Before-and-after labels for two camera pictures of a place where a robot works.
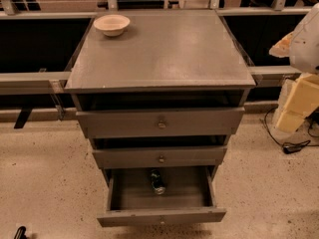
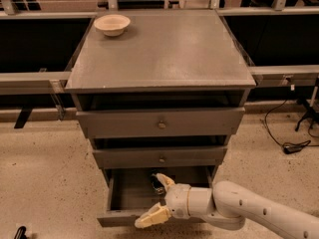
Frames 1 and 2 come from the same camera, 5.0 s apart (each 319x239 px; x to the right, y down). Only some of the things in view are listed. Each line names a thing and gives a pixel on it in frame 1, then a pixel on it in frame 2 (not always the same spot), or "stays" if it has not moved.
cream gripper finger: x=303 y=100 → x=155 y=215
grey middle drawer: x=159 y=153 stays
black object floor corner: x=20 y=233 stays
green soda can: x=157 y=182 stays
